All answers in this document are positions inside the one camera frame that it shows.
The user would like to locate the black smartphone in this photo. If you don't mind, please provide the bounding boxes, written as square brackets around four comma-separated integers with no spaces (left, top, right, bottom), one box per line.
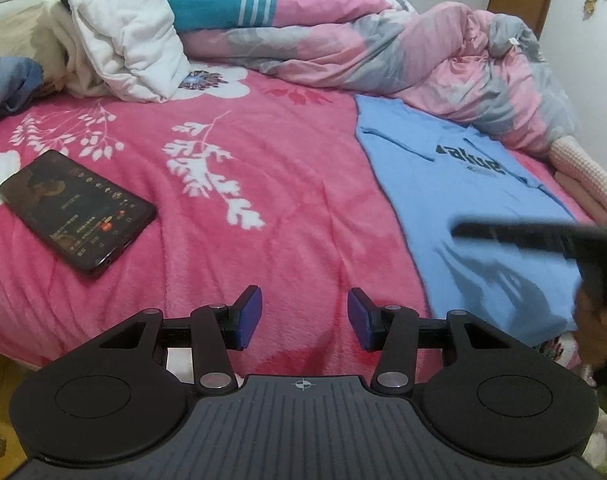
[0,150,157,276]

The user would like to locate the blue denim jeans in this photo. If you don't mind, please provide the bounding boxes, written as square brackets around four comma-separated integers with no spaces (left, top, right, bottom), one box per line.
[0,56,43,118]

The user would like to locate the pink floral fleece blanket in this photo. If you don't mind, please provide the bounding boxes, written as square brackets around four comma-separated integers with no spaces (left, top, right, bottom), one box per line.
[0,58,602,380]

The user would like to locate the pink grey floral duvet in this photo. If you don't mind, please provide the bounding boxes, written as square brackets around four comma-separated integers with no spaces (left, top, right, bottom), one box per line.
[181,0,578,156]

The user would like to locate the cream pink knitted folded cloth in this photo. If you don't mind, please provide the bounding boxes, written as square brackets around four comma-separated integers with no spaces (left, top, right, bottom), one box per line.
[550,136,607,212]

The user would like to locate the operator right hand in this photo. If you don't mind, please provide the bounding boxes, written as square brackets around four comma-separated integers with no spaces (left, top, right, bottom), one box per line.
[573,283,607,388]

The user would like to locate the light blue t-shirt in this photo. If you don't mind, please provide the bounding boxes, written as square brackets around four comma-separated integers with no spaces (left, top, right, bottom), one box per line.
[355,96,588,347]

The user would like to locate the beige cream blanket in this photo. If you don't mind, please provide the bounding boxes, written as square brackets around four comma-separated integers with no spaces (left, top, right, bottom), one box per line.
[0,0,110,98]

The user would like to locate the beige folded cloth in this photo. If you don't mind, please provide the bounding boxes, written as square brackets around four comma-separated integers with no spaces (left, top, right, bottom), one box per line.
[554,171,607,226]

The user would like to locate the white quilted pillow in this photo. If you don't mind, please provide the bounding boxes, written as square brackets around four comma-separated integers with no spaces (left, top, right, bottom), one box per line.
[68,0,190,103]

